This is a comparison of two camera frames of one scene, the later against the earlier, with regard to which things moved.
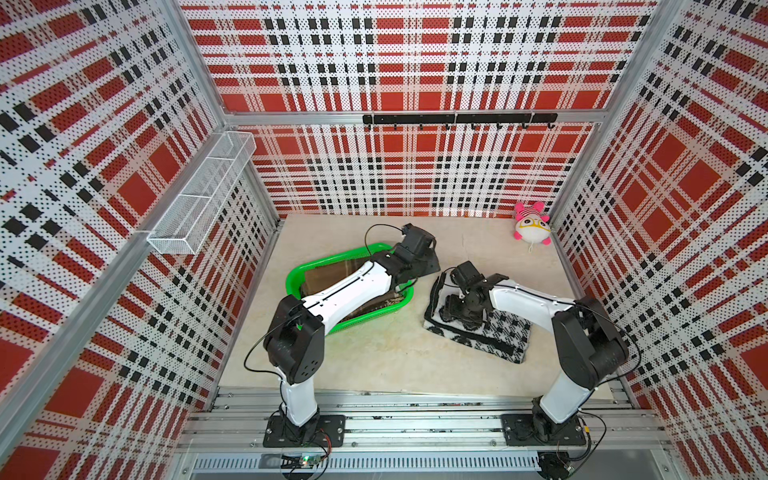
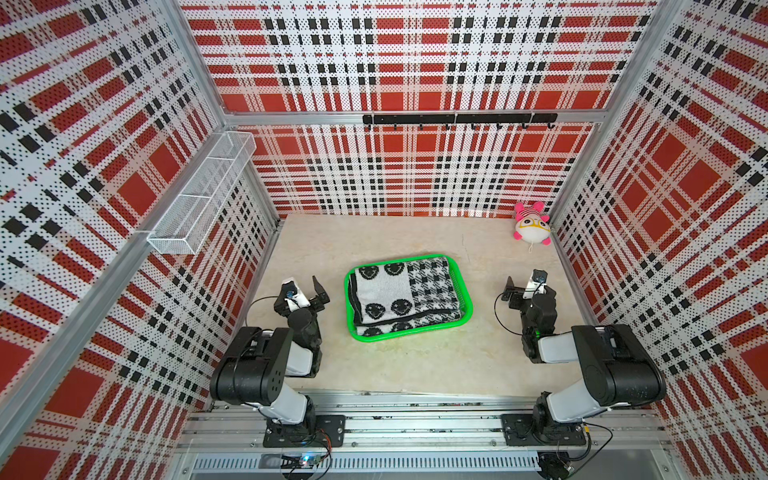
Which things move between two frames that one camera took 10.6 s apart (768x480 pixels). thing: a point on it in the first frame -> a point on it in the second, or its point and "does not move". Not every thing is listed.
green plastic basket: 294,280 -> 463,289
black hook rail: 448,119 does not move
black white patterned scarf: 500,334 -> 401,296
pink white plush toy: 532,224 does not move
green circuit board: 300,461 does not move
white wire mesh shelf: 185,226 does not move
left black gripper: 431,261 -> 315,302
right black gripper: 451,307 -> 518,294
